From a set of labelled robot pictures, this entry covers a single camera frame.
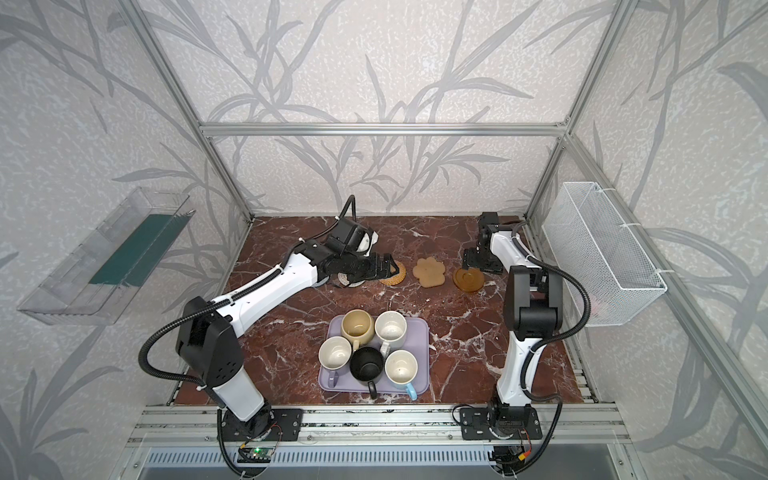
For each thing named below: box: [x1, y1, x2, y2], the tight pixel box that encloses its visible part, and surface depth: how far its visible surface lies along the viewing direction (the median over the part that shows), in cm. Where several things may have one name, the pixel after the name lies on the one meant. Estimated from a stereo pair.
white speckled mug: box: [374, 310, 408, 357], surface depth 84 cm
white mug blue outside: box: [384, 349, 419, 401], surface depth 77 cm
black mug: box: [350, 347, 384, 400], surface depth 77 cm
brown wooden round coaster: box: [453, 268, 485, 293], surface depth 103 cm
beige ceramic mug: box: [341, 309, 375, 351], surface depth 84 cm
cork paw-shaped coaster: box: [412, 256, 445, 288], surface depth 106 cm
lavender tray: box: [318, 316, 430, 394], surface depth 84 cm
